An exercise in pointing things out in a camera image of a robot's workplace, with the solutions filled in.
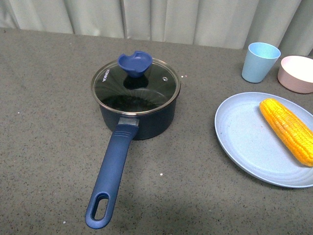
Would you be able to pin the glass lid with blue knob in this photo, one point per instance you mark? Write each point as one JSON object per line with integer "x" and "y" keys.
{"x": 135, "y": 84}

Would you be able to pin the yellow corn cob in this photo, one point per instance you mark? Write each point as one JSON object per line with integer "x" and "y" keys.
{"x": 294, "y": 134}

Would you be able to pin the dark blue saucepan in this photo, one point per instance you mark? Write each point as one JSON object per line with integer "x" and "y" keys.
{"x": 125, "y": 128}

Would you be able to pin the light blue plate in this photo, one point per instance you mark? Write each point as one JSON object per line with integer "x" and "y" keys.
{"x": 251, "y": 144}

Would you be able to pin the light blue cup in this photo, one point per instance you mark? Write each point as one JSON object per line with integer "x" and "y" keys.
{"x": 260, "y": 58}

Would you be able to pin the pink bowl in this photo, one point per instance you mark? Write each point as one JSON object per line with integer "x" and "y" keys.
{"x": 296, "y": 74}

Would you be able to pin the white curtain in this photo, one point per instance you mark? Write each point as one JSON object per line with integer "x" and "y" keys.
{"x": 286, "y": 24}

